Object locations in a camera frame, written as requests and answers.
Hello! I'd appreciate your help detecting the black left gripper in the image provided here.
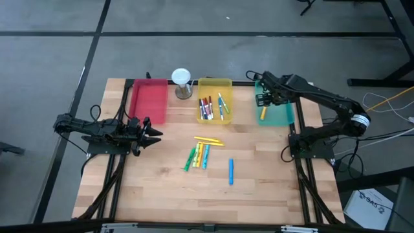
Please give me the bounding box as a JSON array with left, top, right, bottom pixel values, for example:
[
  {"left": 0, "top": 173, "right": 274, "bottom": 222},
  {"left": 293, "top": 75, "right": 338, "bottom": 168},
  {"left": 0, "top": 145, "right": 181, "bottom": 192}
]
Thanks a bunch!
[{"left": 125, "top": 116, "right": 164, "bottom": 157}]

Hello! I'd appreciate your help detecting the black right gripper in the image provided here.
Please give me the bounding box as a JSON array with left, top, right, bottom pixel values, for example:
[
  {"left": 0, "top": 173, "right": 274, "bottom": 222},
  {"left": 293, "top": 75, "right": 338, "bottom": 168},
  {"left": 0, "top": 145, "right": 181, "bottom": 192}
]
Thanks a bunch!
[{"left": 255, "top": 89, "right": 289, "bottom": 109}]

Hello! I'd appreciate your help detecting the thick dark green marker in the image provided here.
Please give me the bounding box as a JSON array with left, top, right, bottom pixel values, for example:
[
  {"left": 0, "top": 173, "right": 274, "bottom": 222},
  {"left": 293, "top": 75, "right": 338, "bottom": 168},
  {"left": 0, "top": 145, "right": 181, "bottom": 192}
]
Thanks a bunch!
[{"left": 183, "top": 147, "right": 197, "bottom": 172}]

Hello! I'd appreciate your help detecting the thick light green marker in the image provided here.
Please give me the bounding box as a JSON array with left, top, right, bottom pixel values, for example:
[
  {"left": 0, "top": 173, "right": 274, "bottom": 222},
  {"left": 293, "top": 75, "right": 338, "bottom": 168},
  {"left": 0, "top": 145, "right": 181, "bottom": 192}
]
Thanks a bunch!
[{"left": 192, "top": 142, "right": 201, "bottom": 168}]

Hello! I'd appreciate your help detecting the thick orange-yellow marker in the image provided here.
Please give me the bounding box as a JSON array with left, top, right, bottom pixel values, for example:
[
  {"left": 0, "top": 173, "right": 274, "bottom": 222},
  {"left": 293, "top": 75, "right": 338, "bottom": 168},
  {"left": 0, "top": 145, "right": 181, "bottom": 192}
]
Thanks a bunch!
[{"left": 196, "top": 142, "right": 205, "bottom": 168}]

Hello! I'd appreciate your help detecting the thick teal marker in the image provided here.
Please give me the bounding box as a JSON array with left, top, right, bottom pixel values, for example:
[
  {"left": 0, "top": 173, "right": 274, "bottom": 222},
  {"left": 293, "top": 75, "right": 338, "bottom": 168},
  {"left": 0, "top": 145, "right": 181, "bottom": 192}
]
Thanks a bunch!
[{"left": 202, "top": 144, "right": 211, "bottom": 170}]

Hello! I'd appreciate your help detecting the thick blue marker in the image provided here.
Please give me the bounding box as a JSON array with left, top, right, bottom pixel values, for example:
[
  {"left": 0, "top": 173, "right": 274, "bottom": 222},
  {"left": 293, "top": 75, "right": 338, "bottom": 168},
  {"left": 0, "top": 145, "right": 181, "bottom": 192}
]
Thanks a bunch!
[{"left": 228, "top": 158, "right": 235, "bottom": 186}]

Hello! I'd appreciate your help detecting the teal translucent plastic bin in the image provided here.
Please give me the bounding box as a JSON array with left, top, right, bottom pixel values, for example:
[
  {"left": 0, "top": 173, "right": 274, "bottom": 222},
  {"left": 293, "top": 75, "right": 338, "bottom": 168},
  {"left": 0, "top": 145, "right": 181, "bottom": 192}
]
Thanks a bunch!
[{"left": 254, "top": 80, "right": 296, "bottom": 127}]

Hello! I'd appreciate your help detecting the red translucent plastic bin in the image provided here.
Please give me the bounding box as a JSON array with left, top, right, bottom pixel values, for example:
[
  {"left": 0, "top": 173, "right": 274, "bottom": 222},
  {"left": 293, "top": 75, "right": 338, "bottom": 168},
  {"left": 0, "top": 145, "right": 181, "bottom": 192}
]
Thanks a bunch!
[{"left": 128, "top": 78, "right": 169, "bottom": 126}]

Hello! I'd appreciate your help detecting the yellow translucent plastic bin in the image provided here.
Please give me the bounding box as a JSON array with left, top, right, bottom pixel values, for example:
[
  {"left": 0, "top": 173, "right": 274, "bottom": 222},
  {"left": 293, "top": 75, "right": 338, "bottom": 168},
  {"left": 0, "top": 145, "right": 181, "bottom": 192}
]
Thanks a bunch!
[{"left": 196, "top": 77, "right": 234, "bottom": 126}]

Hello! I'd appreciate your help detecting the white mushroom table lamp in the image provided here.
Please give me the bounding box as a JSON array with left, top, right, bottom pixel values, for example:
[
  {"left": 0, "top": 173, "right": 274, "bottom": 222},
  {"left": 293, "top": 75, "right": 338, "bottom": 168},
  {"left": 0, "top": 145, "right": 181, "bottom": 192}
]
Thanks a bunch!
[{"left": 170, "top": 67, "right": 194, "bottom": 100}]

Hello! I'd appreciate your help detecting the black desk foot bar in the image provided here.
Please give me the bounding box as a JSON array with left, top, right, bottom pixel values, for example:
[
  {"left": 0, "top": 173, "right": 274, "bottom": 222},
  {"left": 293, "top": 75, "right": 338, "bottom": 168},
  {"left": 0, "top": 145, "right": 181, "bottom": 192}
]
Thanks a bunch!
[{"left": 336, "top": 166, "right": 414, "bottom": 194}]

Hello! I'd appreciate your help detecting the black furniture foot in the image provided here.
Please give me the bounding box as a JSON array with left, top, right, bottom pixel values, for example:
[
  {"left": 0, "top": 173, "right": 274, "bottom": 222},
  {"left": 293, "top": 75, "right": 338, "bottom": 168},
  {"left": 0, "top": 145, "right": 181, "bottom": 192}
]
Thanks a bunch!
[{"left": 0, "top": 141, "right": 25, "bottom": 156}]

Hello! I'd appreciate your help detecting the white printed box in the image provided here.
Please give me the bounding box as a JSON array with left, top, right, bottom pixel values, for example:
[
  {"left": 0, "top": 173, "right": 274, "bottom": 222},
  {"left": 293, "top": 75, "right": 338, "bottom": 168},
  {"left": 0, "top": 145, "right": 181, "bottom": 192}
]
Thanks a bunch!
[{"left": 342, "top": 188, "right": 394, "bottom": 231}]

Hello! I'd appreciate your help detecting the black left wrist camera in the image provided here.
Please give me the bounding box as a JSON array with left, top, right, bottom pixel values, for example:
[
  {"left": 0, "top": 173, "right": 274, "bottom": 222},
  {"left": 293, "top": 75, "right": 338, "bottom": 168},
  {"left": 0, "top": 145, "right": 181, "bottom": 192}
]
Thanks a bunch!
[{"left": 128, "top": 116, "right": 142, "bottom": 131}]

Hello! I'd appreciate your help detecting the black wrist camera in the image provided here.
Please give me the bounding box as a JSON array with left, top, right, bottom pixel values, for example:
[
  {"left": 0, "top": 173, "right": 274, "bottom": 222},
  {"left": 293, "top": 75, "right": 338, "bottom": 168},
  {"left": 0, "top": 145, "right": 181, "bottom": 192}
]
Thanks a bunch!
[
  {"left": 128, "top": 116, "right": 142, "bottom": 131},
  {"left": 259, "top": 71, "right": 281, "bottom": 93}
]

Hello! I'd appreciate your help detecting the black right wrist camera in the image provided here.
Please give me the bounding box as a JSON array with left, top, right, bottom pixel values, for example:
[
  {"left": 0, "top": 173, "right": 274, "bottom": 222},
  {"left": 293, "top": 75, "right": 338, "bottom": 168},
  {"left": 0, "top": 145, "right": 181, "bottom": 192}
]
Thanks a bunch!
[{"left": 259, "top": 71, "right": 281, "bottom": 93}]

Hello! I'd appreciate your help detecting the black aluminium table frame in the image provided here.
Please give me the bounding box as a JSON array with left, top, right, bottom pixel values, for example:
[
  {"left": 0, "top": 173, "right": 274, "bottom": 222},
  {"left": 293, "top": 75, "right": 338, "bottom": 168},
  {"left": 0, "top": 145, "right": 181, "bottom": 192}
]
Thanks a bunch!
[{"left": 77, "top": 76, "right": 344, "bottom": 227}]

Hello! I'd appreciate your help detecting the gray metal bracket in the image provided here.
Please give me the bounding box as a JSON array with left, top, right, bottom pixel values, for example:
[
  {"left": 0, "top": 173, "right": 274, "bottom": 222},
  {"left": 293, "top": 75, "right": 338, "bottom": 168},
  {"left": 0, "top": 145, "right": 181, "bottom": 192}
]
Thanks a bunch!
[
  {"left": 280, "top": 225, "right": 320, "bottom": 233},
  {"left": 100, "top": 222, "right": 140, "bottom": 233}
]

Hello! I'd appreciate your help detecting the black desk leg frame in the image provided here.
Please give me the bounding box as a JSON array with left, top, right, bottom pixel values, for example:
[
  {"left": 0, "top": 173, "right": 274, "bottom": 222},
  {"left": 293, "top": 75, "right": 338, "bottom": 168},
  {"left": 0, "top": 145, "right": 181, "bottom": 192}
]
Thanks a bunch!
[{"left": 347, "top": 0, "right": 414, "bottom": 88}]

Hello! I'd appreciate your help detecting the yellow cable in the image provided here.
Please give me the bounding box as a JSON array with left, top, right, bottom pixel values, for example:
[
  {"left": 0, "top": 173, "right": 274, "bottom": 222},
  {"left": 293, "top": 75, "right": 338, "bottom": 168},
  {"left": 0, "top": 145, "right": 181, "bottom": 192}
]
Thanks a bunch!
[{"left": 358, "top": 85, "right": 414, "bottom": 117}]

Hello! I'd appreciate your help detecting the white cable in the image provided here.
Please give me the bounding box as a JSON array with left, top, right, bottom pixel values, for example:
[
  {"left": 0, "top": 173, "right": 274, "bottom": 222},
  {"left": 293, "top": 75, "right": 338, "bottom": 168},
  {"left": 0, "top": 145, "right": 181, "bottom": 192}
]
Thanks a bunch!
[{"left": 362, "top": 92, "right": 414, "bottom": 124}]

